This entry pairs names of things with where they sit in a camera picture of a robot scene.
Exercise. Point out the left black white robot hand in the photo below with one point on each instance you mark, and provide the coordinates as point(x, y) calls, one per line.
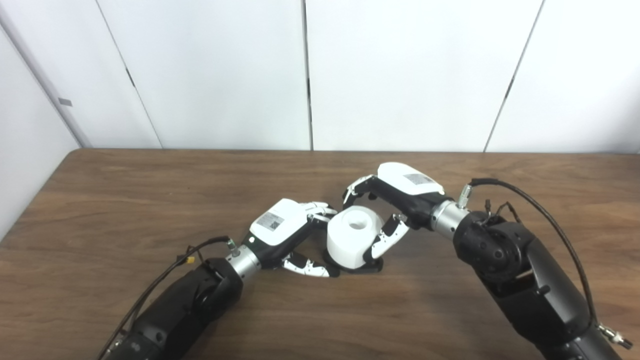
point(277, 222)

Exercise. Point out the black plastic holder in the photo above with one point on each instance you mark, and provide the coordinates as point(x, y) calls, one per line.
point(357, 270)

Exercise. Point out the round white plastic piece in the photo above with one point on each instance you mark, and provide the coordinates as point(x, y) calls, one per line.
point(350, 245)

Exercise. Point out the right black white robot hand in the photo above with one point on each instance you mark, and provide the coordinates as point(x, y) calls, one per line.
point(407, 182)

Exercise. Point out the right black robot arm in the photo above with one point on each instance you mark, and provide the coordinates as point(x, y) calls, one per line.
point(525, 275)

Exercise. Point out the small grey wall tag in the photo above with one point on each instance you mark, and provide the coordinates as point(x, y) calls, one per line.
point(65, 102)

